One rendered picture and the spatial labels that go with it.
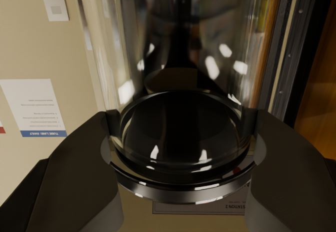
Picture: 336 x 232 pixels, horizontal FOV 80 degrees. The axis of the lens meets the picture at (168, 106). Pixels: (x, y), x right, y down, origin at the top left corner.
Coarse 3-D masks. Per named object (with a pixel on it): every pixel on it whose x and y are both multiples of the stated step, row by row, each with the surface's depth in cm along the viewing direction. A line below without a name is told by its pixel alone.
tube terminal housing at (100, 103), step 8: (288, 16) 27; (80, 24) 29; (288, 24) 28; (288, 32) 28; (88, 56) 31; (280, 56) 30; (88, 64) 31; (280, 64) 30; (96, 72) 32; (96, 80) 33; (96, 88) 33; (272, 88) 32; (96, 96) 34; (272, 96) 33
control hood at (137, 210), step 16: (128, 192) 34; (128, 208) 33; (144, 208) 33; (128, 224) 32; (144, 224) 32; (160, 224) 32; (176, 224) 32; (192, 224) 32; (208, 224) 32; (224, 224) 32; (240, 224) 32
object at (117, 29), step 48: (96, 0) 7; (144, 0) 6; (192, 0) 6; (240, 0) 6; (96, 48) 9; (144, 48) 7; (192, 48) 7; (240, 48) 7; (144, 96) 8; (192, 96) 8; (240, 96) 8; (144, 144) 9; (192, 144) 9; (240, 144) 10
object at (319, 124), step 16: (320, 48) 25; (320, 64) 25; (320, 80) 25; (304, 96) 28; (320, 96) 25; (304, 112) 28; (320, 112) 25; (304, 128) 28; (320, 128) 26; (320, 144) 26
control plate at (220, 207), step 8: (248, 184) 33; (240, 192) 33; (216, 200) 33; (224, 200) 33; (232, 200) 33; (240, 200) 32; (152, 208) 33; (160, 208) 33; (168, 208) 33; (176, 208) 33; (184, 208) 32; (192, 208) 32; (200, 208) 32; (208, 208) 32; (216, 208) 32; (224, 208) 32; (232, 208) 32; (240, 208) 32
